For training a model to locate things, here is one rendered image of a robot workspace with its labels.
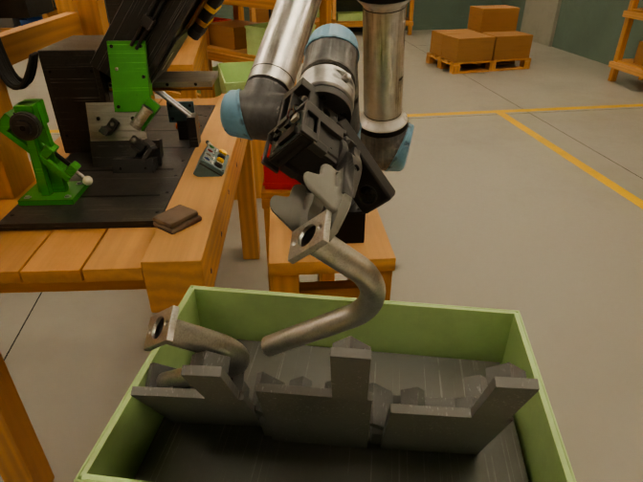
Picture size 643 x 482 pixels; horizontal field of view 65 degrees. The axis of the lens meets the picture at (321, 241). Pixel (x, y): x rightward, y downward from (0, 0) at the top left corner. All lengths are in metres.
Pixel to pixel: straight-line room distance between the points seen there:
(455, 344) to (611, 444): 1.25
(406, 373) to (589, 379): 1.50
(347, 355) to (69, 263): 0.90
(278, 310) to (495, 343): 0.41
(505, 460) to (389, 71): 0.75
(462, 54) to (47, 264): 6.55
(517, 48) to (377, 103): 6.72
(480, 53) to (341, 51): 6.84
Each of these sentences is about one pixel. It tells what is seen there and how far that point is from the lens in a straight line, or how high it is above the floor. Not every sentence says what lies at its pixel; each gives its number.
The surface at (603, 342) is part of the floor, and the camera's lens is 2.60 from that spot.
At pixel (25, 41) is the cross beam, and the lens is 2.11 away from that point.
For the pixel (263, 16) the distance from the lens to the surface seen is 10.07.
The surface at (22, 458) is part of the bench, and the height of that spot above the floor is 0.22.
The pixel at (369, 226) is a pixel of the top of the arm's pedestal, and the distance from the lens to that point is 1.41.
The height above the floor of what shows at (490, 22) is 0.57.
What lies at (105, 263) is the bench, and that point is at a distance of 1.29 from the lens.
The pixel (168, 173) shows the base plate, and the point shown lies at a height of 0.90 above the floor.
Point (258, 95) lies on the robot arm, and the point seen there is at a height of 1.33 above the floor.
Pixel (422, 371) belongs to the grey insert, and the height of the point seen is 0.85.
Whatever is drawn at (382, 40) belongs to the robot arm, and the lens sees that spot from 1.08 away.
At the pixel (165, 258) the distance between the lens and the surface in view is 1.22.
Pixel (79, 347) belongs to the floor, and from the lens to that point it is 2.50.
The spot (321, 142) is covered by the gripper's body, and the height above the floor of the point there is 1.35.
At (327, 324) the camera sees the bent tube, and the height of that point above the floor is 1.11.
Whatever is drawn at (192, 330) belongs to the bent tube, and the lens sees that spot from 0.60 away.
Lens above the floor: 1.53
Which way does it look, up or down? 31 degrees down
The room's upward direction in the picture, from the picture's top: straight up
